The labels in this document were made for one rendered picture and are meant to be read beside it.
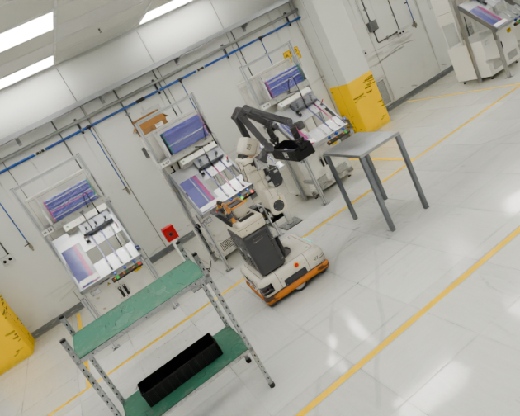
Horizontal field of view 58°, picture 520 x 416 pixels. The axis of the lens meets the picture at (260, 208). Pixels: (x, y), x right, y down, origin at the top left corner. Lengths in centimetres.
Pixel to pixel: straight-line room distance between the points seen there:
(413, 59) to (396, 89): 65
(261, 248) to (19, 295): 401
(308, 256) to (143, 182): 347
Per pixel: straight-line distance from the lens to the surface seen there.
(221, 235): 556
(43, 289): 706
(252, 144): 402
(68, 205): 535
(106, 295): 541
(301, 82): 618
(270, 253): 402
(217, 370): 318
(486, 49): 809
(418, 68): 934
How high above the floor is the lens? 197
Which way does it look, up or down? 17 degrees down
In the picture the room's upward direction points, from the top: 28 degrees counter-clockwise
